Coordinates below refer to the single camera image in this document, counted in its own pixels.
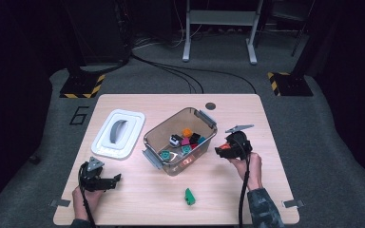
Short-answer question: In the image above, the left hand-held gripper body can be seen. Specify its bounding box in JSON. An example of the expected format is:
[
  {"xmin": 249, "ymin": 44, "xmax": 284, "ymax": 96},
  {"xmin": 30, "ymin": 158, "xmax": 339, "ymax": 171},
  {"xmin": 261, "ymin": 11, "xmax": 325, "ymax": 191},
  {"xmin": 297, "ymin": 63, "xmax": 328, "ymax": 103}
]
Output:
[{"xmin": 78, "ymin": 156, "xmax": 106, "ymax": 193}]

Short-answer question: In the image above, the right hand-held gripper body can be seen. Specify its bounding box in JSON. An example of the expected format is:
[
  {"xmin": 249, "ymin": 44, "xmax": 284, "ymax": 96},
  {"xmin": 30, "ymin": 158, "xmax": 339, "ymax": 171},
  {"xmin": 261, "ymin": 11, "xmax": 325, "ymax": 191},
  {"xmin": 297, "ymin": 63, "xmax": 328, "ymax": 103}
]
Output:
[{"xmin": 224, "ymin": 123, "xmax": 256, "ymax": 161}]

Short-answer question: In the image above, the black building block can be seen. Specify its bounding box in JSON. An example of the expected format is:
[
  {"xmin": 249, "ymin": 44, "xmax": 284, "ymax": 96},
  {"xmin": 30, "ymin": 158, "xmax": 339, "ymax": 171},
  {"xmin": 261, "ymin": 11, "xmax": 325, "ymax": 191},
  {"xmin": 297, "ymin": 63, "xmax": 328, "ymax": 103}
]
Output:
[{"xmin": 189, "ymin": 132, "xmax": 202, "ymax": 145}]

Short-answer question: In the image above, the white and black toy car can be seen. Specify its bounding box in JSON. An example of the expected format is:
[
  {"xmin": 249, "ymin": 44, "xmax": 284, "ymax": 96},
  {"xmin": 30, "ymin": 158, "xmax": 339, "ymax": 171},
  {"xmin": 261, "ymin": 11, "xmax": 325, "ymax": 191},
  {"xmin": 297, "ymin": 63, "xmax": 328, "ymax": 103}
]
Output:
[{"xmin": 169, "ymin": 134, "xmax": 184, "ymax": 148}]

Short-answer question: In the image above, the clear brown plastic storage box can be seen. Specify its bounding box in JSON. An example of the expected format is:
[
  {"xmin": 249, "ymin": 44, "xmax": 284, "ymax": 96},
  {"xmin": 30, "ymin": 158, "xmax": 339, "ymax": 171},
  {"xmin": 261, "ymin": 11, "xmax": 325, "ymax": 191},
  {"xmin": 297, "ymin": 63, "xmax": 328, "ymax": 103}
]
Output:
[{"xmin": 142, "ymin": 106, "xmax": 219, "ymax": 177}]

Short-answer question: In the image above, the person's right hand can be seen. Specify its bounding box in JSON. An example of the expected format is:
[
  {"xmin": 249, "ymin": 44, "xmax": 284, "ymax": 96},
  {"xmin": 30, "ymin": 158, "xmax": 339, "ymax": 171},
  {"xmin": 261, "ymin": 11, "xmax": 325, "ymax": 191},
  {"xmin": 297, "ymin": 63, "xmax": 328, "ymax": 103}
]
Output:
[{"xmin": 227, "ymin": 151, "xmax": 263, "ymax": 192}]

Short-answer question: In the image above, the person's left hand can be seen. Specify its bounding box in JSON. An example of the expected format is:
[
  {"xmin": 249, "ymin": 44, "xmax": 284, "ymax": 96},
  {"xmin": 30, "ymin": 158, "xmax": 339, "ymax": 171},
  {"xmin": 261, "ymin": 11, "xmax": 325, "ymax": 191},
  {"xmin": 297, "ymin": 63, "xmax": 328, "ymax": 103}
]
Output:
[{"xmin": 71, "ymin": 184, "xmax": 106, "ymax": 221}]

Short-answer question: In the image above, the grey tape strip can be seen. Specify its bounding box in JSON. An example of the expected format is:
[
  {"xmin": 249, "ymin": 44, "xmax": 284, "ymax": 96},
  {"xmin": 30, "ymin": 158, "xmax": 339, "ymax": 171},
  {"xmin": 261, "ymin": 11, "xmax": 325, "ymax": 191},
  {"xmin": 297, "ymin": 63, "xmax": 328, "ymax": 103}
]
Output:
[
  {"xmin": 282, "ymin": 199, "xmax": 305, "ymax": 209},
  {"xmin": 49, "ymin": 199, "xmax": 71, "ymax": 208}
]

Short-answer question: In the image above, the green building block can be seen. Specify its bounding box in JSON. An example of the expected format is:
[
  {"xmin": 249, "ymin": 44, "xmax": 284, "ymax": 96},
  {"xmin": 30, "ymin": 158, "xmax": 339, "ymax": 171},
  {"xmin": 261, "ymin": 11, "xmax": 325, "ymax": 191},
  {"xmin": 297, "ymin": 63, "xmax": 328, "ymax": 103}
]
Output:
[{"xmin": 184, "ymin": 187, "xmax": 197, "ymax": 206}]

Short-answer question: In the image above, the black stand base striped tape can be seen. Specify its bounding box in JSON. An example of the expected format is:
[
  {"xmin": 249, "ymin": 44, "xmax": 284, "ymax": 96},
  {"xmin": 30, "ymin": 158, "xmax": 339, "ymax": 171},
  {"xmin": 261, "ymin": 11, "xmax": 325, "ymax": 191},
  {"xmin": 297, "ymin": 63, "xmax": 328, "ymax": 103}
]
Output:
[
  {"xmin": 59, "ymin": 73, "xmax": 106, "ymax": 99},
  {"xmin": 267, "ymin": 71, "xmax": 314, "ymax": 97}
]

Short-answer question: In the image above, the black equipment cabinet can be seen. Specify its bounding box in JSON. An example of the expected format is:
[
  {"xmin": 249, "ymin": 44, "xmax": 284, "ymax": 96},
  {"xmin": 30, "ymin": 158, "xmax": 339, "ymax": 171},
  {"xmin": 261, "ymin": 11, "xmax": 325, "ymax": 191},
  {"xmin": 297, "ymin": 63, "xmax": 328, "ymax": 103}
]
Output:
[{"xmin": 61, "ymin": 0, "xmax": 131, "ymax": 66}]

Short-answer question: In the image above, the left hand-held gripper black cable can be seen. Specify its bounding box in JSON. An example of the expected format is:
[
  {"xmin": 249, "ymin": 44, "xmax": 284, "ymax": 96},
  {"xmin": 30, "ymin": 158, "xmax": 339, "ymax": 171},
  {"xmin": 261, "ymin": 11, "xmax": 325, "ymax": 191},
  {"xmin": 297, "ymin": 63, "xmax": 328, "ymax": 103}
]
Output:
[{"xmin": 78, "ymin": 164, "xmax": 97, "ymax": 228}]

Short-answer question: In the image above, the hand-held gripper black cable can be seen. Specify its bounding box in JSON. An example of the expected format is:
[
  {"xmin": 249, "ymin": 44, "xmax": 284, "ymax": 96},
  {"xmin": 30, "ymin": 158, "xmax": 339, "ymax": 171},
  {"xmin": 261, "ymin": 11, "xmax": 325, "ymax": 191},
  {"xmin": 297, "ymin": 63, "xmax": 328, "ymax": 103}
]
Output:
[
  {"xmin": 233, "ymin": 136, "xmax": 252, "ymax": 228},
  {"xmin": 78, "ymin": 164, "xmax": 97, "ymax": 228}
]

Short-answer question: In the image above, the white lid with grey handle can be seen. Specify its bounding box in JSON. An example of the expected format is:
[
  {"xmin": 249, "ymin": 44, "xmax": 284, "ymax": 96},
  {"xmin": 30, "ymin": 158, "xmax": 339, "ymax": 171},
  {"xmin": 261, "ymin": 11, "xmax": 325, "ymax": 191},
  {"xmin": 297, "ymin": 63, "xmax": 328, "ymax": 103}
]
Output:
[{"xmin": 90, "ymin": 108, "xmax": 146, "ymax": 161}]

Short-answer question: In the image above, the right hand-held gripper black cable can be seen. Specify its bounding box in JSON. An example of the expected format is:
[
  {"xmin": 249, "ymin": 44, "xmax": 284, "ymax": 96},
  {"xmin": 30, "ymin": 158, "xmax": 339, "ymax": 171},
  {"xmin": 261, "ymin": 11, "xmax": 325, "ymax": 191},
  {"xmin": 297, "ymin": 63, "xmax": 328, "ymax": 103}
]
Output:
[{"xmin": 233, "ymin": 136, "xmax": 252, "ymax": 228}]

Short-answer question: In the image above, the thin black floor cable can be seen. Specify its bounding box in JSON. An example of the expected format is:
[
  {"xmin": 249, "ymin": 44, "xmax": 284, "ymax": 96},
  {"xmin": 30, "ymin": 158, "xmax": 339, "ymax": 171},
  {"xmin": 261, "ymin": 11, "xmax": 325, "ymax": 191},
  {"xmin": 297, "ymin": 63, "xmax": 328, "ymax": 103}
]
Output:
[
  {"xmin": 165, "ymin": 64, "xmax": 258, "ymax": 95},
  {"xmin": 129, "ymin": 51, "xmax": 204, "ymax": 95},
  {"xmin": 151, "ymin": 63, "xmax": 195, "ymax": 95}
]

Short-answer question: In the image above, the thick black floor cable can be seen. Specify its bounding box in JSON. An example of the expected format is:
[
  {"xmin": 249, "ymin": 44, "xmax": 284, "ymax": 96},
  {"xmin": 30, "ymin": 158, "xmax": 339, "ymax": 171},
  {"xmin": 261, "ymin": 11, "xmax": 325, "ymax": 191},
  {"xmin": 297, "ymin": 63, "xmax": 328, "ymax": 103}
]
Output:
[{"xmin": 79, "ymin": 18, "xmax": 134, "ymax": 75}]

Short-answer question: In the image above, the white metal stand frame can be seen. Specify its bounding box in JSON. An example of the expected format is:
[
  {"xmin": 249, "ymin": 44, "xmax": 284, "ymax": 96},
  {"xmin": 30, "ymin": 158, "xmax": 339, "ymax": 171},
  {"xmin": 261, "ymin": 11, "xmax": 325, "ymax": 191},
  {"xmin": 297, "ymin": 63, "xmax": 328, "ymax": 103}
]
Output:
[{"xmin": 182, "ymin": 0, "xmax": 265, "ymax": 66}]

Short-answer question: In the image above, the white floor cable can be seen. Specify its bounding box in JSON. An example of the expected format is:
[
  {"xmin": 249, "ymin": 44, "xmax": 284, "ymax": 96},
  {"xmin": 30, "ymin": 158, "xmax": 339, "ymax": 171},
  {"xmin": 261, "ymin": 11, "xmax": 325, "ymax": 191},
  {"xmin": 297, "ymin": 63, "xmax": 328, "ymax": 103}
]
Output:
[{"xmin": 132, "ymin": 23, "xmax": 203, "ymax": 50}]

